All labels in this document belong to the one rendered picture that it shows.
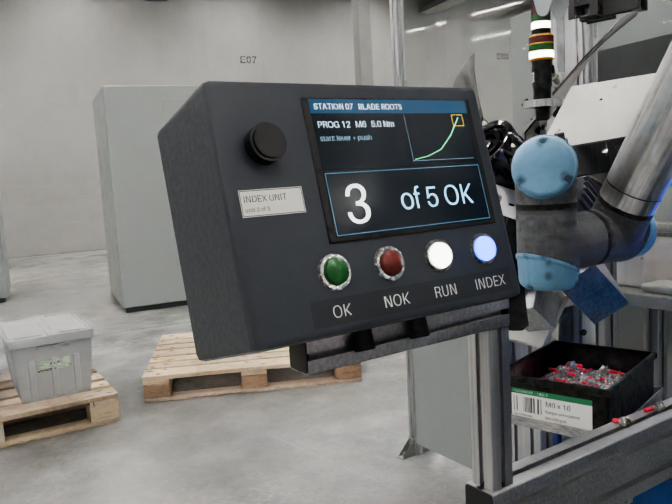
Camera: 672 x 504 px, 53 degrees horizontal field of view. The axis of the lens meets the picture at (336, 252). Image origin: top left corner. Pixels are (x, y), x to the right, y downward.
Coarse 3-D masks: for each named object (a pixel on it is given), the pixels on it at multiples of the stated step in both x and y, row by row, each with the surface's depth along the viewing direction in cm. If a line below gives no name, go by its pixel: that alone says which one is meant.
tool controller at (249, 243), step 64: (192, 128) 49; (256, 128) 46; (320, 128) 50; (384, 128) 54; (448, 128) 57; (192, 192) 50; (256, 192) 47; (320, 192) 49; (384, 192) 52; (448, 192) 56; (192, 256) 51; (256, 256) 46; (320, 256) 48; (512, 256) 59; (192, 320) 53; (256, 320) 45; (320, 320) 47; (384, 320) 50
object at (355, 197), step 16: (336, 176) 50; (352, 176) 51; (368, 176) 52; (336, 192) 50; (352, 192) 51; (368, 192) 52; (336, 208) 50; (352, 208) 50; (368, 208) 51; (384, 208) 52; (336, 224) 49; (352, 224) 50; (368, 224) 51; (384, 224) 52
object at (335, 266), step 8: (328, 256) 48; (336, 256) 49; (320, 264) 48; (328, 264) 48; (336, 264) 48; (344, 264) 48; (320, 272) 48; (328, 272) 48; (336, 272) 48; (344, 272) 48; (320, 280) 48; (328, 280) 48; (336, 280) 48; (344, 280) 48; (328, 288) 48; (336, 288) 48
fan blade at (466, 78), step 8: (472, 56) 153; (464, 64) 156; (472, 64) 151; (464, 72) 154; (472, 72) 150; (456, 80) 158; (464, 80) 153; (472, 80) 148; (472, 88) 147; (480, 112) 141
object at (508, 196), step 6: (498, 186) 128; (498, 192) 128; (504, 192) 128; (510, 192) 128; (504, 198) 128; (510, 198) 128; (504, 204) 127; (504, 210) 127; (510, 210) 127; (510, 216) 126
